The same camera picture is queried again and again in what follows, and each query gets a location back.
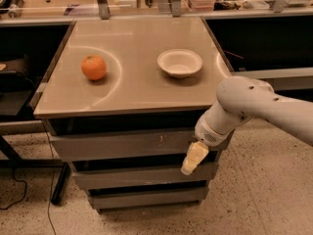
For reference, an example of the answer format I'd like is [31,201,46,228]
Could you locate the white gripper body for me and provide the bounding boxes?
[195,117,226,147]

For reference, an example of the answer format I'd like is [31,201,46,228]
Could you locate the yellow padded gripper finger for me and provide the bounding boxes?
[181,141,209,175]

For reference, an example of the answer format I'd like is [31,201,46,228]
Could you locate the grey top drawer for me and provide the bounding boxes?
[42,117,236,163]

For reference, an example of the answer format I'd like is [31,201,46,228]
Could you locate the grey drawer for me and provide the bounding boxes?
[42,117,236,163]
[88,180,208,211]
[72,151,220,190]

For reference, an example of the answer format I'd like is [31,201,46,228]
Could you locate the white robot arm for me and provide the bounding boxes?
[181,76,313,175]

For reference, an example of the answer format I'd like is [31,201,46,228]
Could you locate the grey bottom drawer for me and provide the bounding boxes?
[88,180,208,211]

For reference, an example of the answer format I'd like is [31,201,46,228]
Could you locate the grey drawer cabinet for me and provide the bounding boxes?
[32,16,249,214]

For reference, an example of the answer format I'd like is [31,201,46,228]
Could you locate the grey middle drawer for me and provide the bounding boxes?
[72,151,220,190]

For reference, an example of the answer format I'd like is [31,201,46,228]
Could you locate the white paper bowl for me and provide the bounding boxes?
[157,49,202,79]

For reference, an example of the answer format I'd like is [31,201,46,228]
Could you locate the orange fruit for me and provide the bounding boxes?
[80,55,107,81]

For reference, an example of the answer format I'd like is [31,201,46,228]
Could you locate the black table leg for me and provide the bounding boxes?
[0,135,70,205]

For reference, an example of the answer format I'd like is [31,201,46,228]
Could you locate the black tool on bench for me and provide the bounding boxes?
[0,0,24,18]

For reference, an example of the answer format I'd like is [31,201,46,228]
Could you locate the black floor cable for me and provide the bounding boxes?
[0,120,58,235]

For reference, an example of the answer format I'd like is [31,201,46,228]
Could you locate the metal frame post left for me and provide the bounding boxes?
[97,0,110,20]

